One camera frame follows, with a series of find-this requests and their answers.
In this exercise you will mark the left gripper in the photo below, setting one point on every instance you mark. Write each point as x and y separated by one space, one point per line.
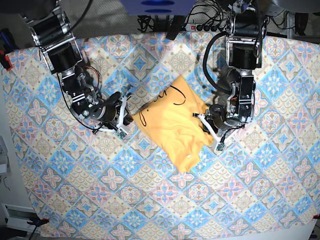
216 119

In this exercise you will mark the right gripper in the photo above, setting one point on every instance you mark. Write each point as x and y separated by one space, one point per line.
113 115

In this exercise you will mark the yellow T-shirt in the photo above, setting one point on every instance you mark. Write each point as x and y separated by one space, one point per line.
169 122

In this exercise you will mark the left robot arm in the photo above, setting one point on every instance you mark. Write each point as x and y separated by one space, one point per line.
244 35

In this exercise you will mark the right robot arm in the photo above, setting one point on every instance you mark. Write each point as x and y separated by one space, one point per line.
52 33

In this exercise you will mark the patterned blue pink tablecloth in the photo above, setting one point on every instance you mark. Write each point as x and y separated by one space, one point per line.
100 187

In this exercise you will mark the black clamp on table edge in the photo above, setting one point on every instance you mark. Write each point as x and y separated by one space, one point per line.
175 27

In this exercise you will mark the orange black clamp bottom left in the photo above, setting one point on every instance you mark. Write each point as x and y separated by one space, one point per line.
37 222

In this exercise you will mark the red black clamp left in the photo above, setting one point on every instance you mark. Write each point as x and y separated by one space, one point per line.
5 61

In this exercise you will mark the white power strip red switch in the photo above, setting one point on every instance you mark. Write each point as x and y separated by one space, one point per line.
195 27

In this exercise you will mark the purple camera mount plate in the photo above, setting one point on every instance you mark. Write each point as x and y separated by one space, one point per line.
157 7

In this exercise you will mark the white aluminium rail bottom left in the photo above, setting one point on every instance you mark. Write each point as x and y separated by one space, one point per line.
17 217

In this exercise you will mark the blue handled tool left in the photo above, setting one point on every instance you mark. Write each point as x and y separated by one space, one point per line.
9 44

